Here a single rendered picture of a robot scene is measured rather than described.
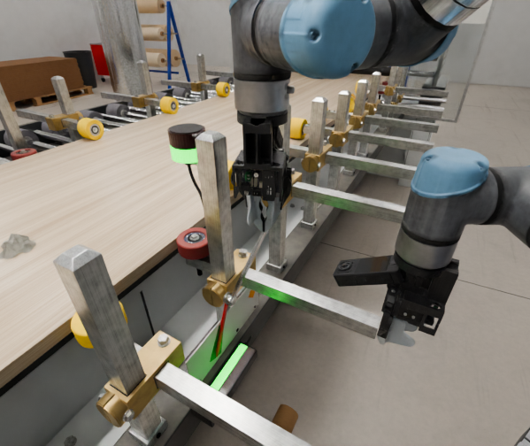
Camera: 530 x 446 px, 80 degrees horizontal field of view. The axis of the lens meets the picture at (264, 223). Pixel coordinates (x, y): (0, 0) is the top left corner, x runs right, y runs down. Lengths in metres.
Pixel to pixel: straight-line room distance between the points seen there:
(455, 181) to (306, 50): 0.23
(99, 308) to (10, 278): 0.37
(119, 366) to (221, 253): 0.25
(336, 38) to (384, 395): 1.43
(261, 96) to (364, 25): 0.15
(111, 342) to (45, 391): 0.32
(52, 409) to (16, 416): 0.07
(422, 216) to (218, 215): 0.32
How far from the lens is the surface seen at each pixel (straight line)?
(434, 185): 0.43
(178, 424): 0.70
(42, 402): 0.79
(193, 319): 0.93
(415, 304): 0.53
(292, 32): 0.33
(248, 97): 0.43
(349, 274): 0.54
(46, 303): 0.68
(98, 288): 0.41
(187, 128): 0.54
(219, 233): 0.57
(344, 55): 0.33
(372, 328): 0.62
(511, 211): 0.47
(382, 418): 1.53
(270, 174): 0.44
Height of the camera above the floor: 1.32
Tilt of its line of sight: 33 degrees down
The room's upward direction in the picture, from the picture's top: straight up
